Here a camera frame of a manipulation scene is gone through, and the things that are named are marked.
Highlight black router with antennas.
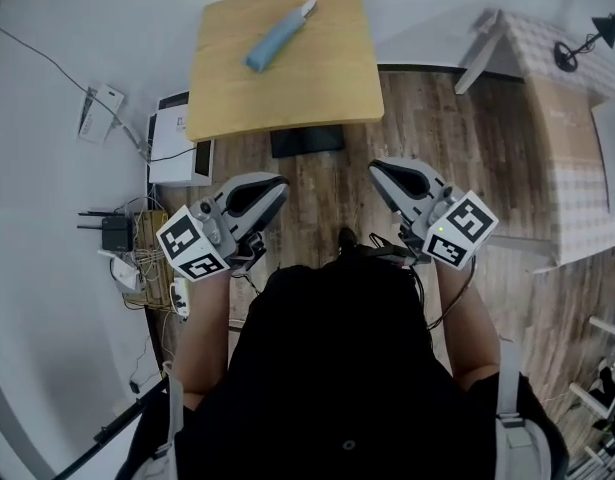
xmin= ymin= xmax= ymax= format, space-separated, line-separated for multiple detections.
xmin=77 ymin=209 xmax=136 ymax=253

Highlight grey right shoulder strap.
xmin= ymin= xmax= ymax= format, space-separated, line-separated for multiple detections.
xmin=493 ymin=337 xmax=554 ymax=480

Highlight black table base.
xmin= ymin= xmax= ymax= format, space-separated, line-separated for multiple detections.
xmin=269 ymin=124 xmax=347 ymax=159

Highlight person's left forearm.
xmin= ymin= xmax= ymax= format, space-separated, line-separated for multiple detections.
xmin=174 ymin=266 xmax=234 ymax=410

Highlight black desk lamp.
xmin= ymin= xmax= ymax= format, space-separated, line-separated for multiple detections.
xmin=553 ymin=11 xmax=615 ymax=73

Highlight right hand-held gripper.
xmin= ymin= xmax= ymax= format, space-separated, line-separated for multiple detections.
xmin=368 ymin=156 xmax=500 ymax=272

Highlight white wall-mounted device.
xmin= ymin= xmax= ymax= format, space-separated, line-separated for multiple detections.
xmin=76 ymin=83 xmax=126 ymax=146

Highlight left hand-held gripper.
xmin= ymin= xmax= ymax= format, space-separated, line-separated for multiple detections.
xmin=155 ymin=171 xmax=291 ymax=283

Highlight white rack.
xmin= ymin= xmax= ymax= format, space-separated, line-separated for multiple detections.
xmin=566 ymin=314 xmax=615 ymax=480

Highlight black cable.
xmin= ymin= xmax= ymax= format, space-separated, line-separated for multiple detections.
xmin=410 ymin=256 xmax=479 ymax=332

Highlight grey wall cable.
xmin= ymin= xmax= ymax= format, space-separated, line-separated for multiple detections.
xmin=0 ymin=19 xmax=151 ymax=162

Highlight wooden table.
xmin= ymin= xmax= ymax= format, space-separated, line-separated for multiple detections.
xmin=185 ymin=0 xmax=386 ymax=143

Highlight white power adapter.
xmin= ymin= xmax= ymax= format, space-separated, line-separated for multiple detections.
xmin=110 ymin=256 xmax=141 ymax=294

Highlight grey left shoulder strap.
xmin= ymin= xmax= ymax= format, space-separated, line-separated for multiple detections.
xmin=151 ymin=361 xmax=186 ymax=480

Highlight brown cardboard box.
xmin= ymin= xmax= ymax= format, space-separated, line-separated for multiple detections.
xmin=529 ymin=74 xmax=611 ymax=219

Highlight white box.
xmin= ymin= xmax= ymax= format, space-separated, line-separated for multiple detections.
xmin=146 ymin=92 xmax=216 ymax=188

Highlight person's black shoe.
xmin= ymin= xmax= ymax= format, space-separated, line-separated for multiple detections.
xmin=338 ymin=226 xmax=359 ymax=255

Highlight person's black-clothed torso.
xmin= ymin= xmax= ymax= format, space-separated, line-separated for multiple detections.
xmin=121 ymin=260 xmax=571 ymax=480

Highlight blue umbrella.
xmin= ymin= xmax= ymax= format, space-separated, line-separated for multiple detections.
xmin=242 ymin=0 xmax=320 ymax=74

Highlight black waist-mounted device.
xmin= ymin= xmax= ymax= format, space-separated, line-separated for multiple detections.
xmin=369 ymin=232 xmax=419 ymax=269

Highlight white power strip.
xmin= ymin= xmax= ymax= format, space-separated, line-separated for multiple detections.
xmin=169 ymin=277 xmax=192 ymax=320

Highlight person's right forearm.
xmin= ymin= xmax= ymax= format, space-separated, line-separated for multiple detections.
xmin=433 ymin=256 xmax=503 ymax=394

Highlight grey shoulder strap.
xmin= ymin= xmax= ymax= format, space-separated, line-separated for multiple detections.
xmin=493 ymin=337 xmax=554 ymax=480
xmin=151 ymin=361 xmax=186 ymax=480

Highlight black tripod leg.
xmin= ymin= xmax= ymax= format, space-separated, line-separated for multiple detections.
xmin=61 ymin=377 xmax=169 ymax=480

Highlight checkered cloth-covered table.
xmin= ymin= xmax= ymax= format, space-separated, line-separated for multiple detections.
xmin=454 ymin=7 xmax=615 ymax=274

